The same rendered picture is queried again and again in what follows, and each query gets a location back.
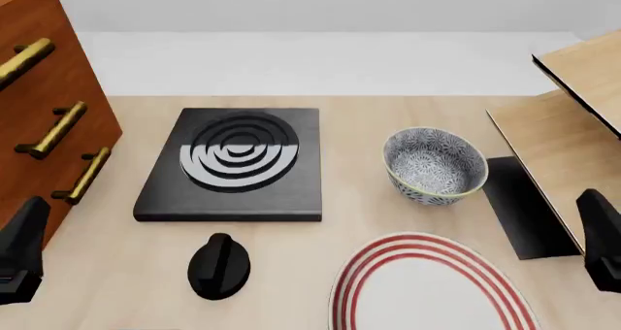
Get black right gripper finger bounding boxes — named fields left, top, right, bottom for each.
left=575, top=187, right=621, bottom=264

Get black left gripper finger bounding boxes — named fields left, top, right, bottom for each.
left=0, top=195, right=51, bottom=275

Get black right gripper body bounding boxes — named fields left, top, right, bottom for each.
left=583, top=252, right=621, bottom=295

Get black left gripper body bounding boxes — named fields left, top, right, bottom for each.
left=0, top=266, right=44, bottom=306

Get blue-white patterned bowl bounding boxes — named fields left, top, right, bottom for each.
left=382, top=126, right=489, bottom=207

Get pale wooden shelf rack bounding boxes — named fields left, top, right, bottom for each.
left=482, top=28, right=621, bottom=262

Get red-brown wooden cabinet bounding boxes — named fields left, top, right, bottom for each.
left=0, top=0, right=124, bottom=251

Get white plate with red rings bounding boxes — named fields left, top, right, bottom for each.
left=327, top=231, right=542, bottom=330

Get round black stove knob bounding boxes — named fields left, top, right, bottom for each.
left=186, top=232, right=252, bottom=302

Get flat black stove plate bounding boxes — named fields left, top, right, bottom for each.
left=132, top=107, right=324, bottom=224

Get small brass drawer handle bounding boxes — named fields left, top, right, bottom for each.
left=50, top=147, right=113, bottom=207

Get medium brass drawer handle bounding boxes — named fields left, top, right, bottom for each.
left=14, top=100, right=89, bottom=161

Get large brass drawer handle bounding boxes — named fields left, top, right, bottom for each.
left=0, top=37, right=56, bottom=91

